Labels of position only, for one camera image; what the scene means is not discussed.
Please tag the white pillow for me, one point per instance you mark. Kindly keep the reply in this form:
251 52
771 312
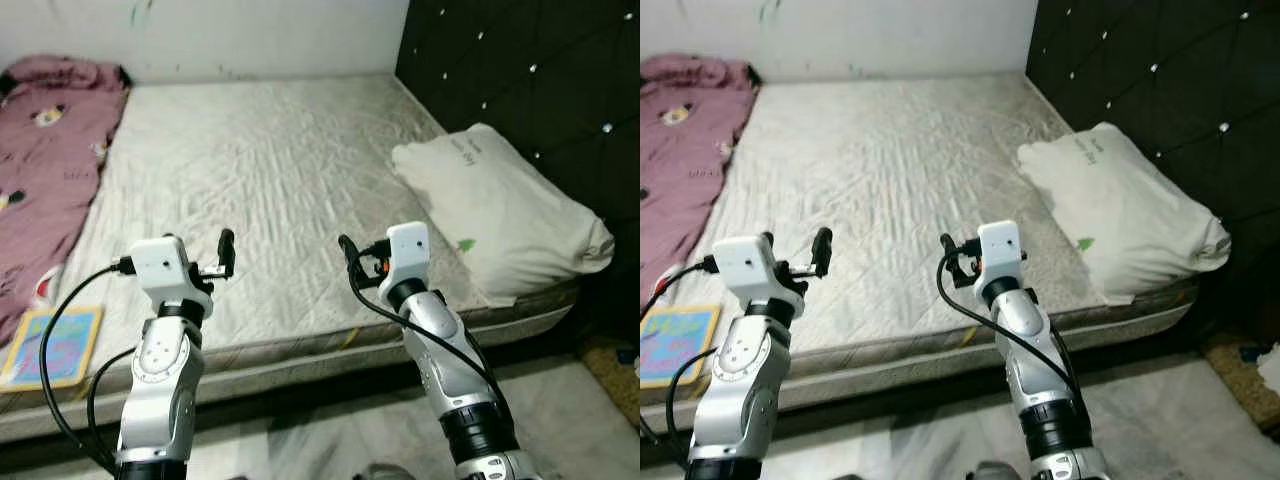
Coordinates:
500 210
1125 210

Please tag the blue yellow children's book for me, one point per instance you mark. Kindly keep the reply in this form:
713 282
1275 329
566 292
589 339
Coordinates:
680 348
55 348

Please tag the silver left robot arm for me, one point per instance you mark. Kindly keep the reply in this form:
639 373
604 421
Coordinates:
740 390
160 390

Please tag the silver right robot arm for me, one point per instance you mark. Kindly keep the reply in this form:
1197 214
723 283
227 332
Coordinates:
450 370
1040 370

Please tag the quilted grey-white mattress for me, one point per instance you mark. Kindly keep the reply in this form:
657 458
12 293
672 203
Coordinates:
900 170
270 170

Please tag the pink cartoon print blanket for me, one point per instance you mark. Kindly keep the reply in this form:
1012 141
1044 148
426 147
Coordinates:
680 160
50 160

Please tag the grey robot right leg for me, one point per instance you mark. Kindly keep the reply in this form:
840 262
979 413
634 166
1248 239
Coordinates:
992 472
385 473

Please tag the brown floor mat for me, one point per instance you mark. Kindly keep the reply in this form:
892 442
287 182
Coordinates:
1230 390
610 385

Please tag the black tufted headboard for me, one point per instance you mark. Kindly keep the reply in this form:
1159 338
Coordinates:
540 70
1170 70

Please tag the white crumpled item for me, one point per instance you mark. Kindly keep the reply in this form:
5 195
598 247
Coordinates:
1268 370

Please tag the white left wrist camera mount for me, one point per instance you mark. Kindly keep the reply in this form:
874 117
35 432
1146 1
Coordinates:
160 265
745 263

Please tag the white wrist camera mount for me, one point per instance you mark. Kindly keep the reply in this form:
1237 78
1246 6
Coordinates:
160 265
408 250
745 263
1000 248

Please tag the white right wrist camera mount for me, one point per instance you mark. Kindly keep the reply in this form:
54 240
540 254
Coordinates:
1000 248
408 250

